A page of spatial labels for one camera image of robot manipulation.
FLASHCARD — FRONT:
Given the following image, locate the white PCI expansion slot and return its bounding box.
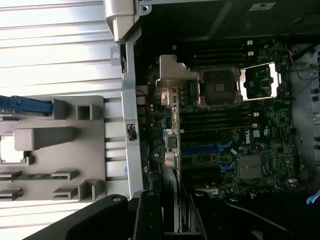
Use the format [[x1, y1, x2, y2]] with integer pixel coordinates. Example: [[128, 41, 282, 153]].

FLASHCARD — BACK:
[[193, 186, 219, 195]]

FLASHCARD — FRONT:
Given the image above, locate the long black expansion slot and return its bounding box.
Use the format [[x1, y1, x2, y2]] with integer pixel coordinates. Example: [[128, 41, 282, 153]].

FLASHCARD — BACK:
[[181, 173, 221, 181], [181, 138, 222, 146], [181, 162, 235, 174]]

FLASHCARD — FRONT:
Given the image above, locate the blue expansion slot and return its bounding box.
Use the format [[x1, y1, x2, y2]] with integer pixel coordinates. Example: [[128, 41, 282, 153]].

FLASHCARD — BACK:
[[181, 142, 231, 155]]

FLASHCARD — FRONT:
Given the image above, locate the silver chipset heatsink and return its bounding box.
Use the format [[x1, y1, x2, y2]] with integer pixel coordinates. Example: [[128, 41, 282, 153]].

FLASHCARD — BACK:
[[238, 154, 263, 180]]

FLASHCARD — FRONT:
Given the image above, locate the black case lock latch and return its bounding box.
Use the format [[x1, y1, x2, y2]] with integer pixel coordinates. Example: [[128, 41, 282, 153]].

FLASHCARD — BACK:
[[126, 123, 138, 141]]

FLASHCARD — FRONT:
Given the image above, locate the black RAM slot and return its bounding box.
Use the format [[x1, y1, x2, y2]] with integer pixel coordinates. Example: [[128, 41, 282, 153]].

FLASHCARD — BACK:
[[179, 127, 258, 134], [193, 46, 253, 52], [194, 56, 254, 62], [193, 40, 253, 47], [180, 115, 258, 122], [180, 121, 259, 129], [194, 51, 255, 57], [180, 109, 260, 117]]

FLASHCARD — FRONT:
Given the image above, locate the green Dell motherboard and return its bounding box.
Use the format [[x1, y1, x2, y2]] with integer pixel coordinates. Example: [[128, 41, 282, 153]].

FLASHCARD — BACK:
[[136, 41, 301, 201]]

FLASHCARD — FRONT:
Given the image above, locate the grey plastic parts rack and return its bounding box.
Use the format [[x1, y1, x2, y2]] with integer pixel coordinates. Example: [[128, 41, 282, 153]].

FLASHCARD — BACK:
[[0, 94, 106, 202]]

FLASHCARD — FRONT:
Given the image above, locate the silver open PC case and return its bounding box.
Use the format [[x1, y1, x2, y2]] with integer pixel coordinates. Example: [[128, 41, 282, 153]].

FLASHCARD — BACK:
[[103, 0, 320, 208]]

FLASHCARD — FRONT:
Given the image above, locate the green RAM stick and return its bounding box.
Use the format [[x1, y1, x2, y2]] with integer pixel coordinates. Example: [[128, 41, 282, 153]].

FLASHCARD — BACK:
[[0, 172, 70, 180]]

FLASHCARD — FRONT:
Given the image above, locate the silver open socket cover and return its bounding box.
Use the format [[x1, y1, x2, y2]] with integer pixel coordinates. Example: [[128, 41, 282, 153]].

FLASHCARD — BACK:
[[239, 61, 283, 101]]

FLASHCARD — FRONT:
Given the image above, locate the grey plastic case foot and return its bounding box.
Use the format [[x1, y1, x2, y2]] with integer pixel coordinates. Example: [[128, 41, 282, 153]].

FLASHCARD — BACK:
[[103, 0, 141, 44]]

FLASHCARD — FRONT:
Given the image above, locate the white rating label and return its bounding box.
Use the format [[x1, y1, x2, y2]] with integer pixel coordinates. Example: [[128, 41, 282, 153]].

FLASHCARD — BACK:
[[249, 2, 277, 12]]

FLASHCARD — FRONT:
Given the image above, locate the red wire with white plug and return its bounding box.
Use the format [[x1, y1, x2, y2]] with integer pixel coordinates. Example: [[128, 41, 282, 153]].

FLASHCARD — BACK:
[[288, 178, 314, 195]]

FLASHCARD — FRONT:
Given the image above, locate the blue flat data cable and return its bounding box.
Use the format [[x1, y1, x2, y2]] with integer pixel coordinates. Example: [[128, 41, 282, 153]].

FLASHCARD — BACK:
[[306, 189, 320, 205]]

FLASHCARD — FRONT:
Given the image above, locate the CPU socket with metal frame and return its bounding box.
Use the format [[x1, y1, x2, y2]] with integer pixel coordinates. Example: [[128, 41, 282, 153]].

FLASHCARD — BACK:
[[198, 66, 243, 109]]

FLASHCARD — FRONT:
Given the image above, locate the thin grey wire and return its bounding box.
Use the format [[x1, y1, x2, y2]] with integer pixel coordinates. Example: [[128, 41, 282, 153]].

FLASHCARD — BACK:
[[289, 44, 320, 81]]

